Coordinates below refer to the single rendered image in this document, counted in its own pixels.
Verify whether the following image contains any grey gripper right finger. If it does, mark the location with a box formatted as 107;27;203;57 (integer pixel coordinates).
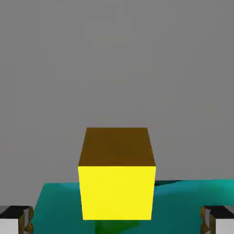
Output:
200;205;234;234

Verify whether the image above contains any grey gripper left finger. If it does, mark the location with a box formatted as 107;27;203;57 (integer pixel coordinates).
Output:
0;205;35;234

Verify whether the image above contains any small yellow cube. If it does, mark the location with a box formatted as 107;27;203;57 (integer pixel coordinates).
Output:
78;127;156;221

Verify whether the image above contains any large teal box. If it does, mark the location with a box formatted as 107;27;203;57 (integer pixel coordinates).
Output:
31;179;234;234

